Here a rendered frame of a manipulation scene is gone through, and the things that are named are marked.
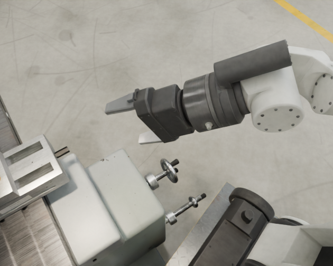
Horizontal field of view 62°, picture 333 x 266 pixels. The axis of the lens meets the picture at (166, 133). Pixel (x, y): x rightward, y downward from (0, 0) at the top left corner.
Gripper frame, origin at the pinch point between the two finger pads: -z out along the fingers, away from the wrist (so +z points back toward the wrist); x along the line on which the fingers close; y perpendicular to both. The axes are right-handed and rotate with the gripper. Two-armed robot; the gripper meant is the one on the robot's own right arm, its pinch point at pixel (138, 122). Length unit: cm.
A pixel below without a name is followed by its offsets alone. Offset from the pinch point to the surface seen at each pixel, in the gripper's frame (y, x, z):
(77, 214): 4.8, -28.5, -39.8
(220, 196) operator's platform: -21, -92, -15
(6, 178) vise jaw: 2.2, -4.9, -43.0
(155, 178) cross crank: -16, -54, -29
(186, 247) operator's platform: 4, -86, -30
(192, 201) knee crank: -12, -73, -21
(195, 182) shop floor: -44, -122, -41
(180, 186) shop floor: -41, -118, -50
